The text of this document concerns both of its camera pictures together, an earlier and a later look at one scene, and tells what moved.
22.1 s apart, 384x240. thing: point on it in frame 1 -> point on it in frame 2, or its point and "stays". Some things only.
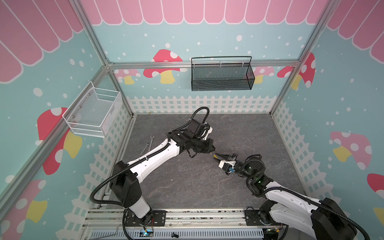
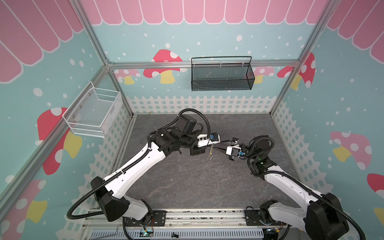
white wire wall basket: [95, 112] stays
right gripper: [232, 159] -> [235, 145]
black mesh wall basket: [224, 73] stays
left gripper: [209, 143] -> [197, 151]
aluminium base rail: [208, 218] stays
